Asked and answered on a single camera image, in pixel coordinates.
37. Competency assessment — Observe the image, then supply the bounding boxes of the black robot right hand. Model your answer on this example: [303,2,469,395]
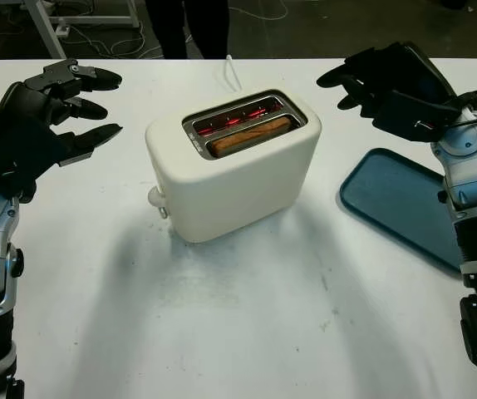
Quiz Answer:
[316,41,460,121]

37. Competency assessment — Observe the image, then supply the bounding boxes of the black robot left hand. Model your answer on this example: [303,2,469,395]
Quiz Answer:
[0,59,123,204]

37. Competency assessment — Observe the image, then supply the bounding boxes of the browned toast slice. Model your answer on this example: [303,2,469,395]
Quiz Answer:
[211,116,293,158]

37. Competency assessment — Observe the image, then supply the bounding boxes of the cream two-slot toaster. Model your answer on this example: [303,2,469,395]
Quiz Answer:
[145,89,322,244]

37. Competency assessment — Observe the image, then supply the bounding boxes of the blue plastic tray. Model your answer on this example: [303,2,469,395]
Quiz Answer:
[339,147,465,273]

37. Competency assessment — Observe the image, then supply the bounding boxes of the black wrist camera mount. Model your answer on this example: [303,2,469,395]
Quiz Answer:
[371,91,460,144]

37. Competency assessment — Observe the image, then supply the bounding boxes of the white metal table frame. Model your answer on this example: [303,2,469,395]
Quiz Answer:
[22,0,140,60]

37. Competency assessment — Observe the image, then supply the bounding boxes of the white floor cables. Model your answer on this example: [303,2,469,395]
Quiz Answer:
[61,0,290,59]

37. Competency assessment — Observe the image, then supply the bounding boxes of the white toaster power cord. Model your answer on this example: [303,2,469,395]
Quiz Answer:
[224,55,243,93]

